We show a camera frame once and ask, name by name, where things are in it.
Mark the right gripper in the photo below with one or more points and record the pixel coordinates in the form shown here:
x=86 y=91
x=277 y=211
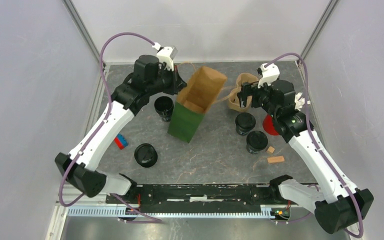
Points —
x=248 y=89

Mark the white paper stick bundle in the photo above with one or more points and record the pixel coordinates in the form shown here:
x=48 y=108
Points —
x=299 y=101

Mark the red blue toy block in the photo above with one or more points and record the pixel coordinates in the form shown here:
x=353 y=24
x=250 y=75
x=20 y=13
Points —
x=120 y=141

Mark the green paper bag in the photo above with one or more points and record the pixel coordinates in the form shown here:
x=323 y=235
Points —
x=194 y=101

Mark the red cup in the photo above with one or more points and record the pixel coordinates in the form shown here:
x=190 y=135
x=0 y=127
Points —
x=268 y=126

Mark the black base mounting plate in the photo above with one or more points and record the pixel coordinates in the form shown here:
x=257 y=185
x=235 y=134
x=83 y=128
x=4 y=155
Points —
x=215 y=198

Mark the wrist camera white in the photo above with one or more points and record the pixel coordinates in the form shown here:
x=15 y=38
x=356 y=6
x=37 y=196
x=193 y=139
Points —
x=268 y=74
x=166 y=56

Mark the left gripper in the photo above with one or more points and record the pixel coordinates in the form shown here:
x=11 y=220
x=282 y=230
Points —
x=177 y=83

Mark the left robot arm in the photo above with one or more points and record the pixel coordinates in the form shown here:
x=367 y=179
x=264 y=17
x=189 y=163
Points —
x=152 y=74

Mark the black coffee cup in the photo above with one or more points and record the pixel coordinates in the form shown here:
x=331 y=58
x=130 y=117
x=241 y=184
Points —
x=244 y=123
x=164 y=106
x=256 y=141

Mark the slotted cable duct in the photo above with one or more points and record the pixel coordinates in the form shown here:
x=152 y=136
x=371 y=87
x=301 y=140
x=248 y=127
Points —
x=121 y=211

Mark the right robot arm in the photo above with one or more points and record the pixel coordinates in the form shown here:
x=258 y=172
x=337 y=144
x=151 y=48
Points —
x=340 y=203

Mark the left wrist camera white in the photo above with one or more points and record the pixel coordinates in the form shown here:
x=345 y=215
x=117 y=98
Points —
x=166 y=56

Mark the black coffee cup front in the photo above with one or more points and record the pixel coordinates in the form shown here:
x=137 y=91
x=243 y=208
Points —
x=256 y=141

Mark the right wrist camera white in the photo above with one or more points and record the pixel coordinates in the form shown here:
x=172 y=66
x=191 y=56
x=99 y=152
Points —
x=268 y=74

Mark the small wooden cube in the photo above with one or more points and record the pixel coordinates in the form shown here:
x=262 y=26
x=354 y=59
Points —
x=270 y=150

